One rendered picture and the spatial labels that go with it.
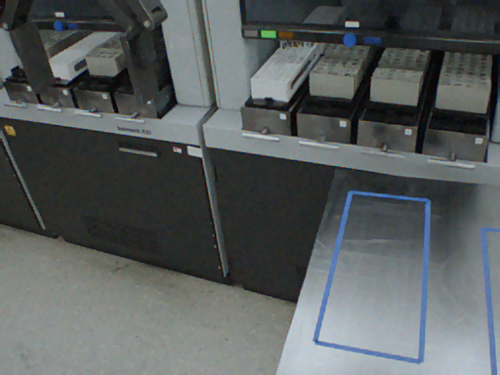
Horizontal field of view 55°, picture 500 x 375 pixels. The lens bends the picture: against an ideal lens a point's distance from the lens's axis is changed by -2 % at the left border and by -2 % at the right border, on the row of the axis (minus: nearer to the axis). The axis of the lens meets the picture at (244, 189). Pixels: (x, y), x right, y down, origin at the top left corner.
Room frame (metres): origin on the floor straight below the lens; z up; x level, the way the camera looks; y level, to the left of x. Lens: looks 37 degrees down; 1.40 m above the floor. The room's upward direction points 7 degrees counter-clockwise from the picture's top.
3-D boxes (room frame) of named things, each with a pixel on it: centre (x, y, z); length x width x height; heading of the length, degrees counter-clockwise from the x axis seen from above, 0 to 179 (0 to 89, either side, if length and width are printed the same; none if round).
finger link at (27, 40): (0.51, 0.20, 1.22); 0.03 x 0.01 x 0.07; 152
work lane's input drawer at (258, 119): (1.39, -0.22, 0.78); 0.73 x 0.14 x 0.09; 152
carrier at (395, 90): (1.04, -0.38, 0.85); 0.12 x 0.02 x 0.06; 62
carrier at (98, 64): (1.44, 0.38, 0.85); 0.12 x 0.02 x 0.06; 63
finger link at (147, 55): (0.43, 0.07, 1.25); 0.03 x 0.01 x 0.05; 62
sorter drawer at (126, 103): (1.57, 0.13, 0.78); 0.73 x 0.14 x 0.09; 152
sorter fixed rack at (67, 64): (1.60, 0.47, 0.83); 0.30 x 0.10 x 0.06; 152
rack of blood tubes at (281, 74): (1.27, -0.16, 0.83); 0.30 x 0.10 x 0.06; 152
